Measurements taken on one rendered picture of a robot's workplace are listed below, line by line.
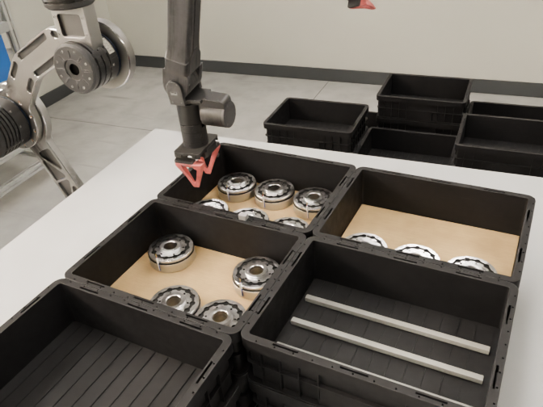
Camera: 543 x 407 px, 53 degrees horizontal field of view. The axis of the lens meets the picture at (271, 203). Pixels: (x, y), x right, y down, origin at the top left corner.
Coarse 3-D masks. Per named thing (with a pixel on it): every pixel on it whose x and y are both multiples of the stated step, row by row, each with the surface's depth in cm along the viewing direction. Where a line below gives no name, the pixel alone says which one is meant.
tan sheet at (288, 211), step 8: (216, 192) 146; (296, 192) 143; (224, 200) 142; (248, 200) 141; (232, 208) 139; (240, 208) 139; (288, 208) 137; (272, 216) 134; (280, 216) 134; (288, 216) 134; (296, 216) 134
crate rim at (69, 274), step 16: (144, 208) 124; (176, 208) 123; (192, 208) 122; (128, 224) 119; (256, 224) 115; (304, 240) 109; (288, 256) 106; (96, 288) 102; (112, 288) 101; (144, 304) 97; (160, 304) 97; (256, 304) 95; (192, 320) 93; (208, 320) 93; (240, 320) 92; (240, 336) 91
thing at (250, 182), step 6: (228, 174) 147; (234, 174) 147; (240, 174) 147; (246, 174) 147; (222, 180) 145; (246, 180) 144; (252, 180) 144; (222, 186) 143; (228, 186) 142; (240, 186) 142; (246, 186) 142; (252, 186) 141; (234, 192) 140; (240, 192) 140
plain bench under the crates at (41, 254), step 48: (144, 144) 203; (240, 144) 197; (96, 192) 176; (144, 192) 174; (528, 192) 158; (48, 240) 156; (96, 240) 154; (528, 240) 140; (0, 288) 140; (528, 288) 125; (528, 336) 114; (528, 384) 104
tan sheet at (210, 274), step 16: (144, 256) 125; (208, 256) 123; (224, 256) 123; (128, 272) 121; (144, 272) 120; (160, 272) 120; (176, 272) 119; (192, 272) 119; (208, 272) 119; (224, 272) 118; (128, 288) 116; (144, 288) 116; (160, 288) 115; (208, 288) 114; (224, 288) 114
